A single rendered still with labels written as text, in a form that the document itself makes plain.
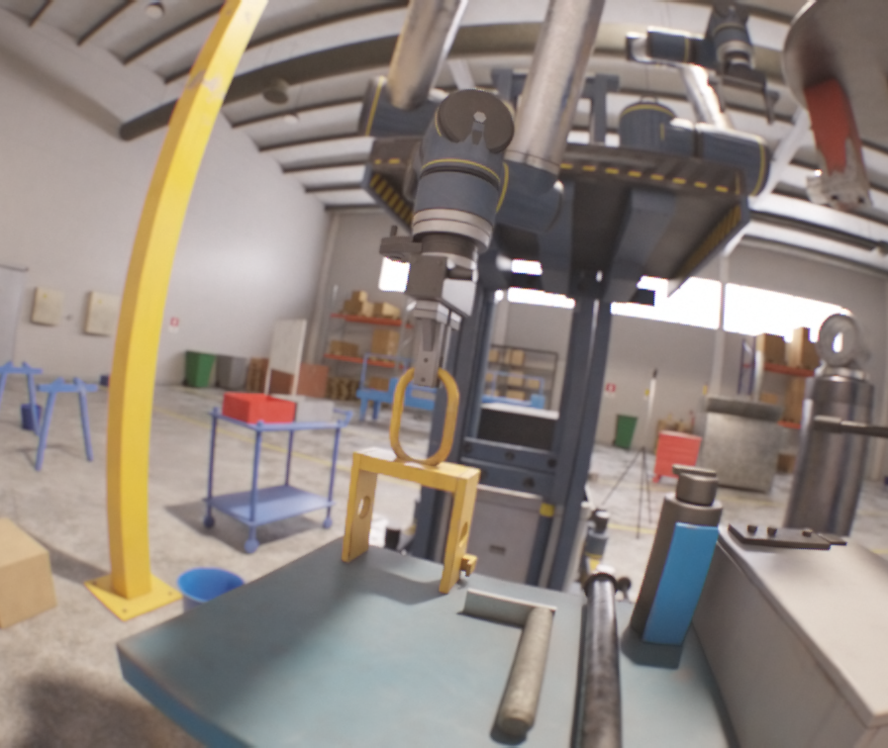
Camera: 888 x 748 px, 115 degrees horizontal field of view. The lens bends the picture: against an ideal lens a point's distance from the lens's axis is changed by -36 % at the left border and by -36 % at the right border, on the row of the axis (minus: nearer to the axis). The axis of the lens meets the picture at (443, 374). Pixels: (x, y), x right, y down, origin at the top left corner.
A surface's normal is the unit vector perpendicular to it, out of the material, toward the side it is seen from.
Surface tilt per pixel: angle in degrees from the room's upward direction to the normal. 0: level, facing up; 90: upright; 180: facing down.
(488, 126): 90
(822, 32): 180
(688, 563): 90
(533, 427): 90
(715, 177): 90
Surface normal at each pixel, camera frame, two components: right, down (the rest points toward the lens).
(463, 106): 0.26, 0.04
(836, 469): -0.67, -0.11
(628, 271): -0.26, -0.04
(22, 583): 0.98, 0.15
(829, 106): -0.93, -0.14
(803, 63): -0.15, 0.99
